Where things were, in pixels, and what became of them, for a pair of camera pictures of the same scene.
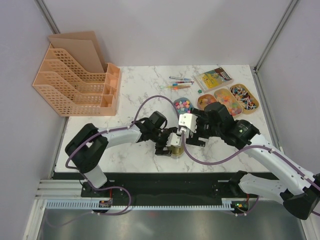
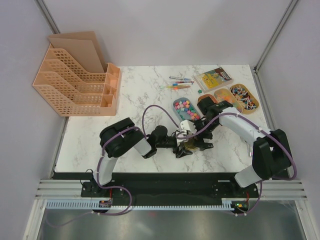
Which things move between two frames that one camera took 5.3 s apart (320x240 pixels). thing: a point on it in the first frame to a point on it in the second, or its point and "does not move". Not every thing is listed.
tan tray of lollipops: [243, 96] does not move
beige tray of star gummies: [226, 97] does not move
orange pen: [176, 87] does not move
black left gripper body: [162, 141] to [177, 152]
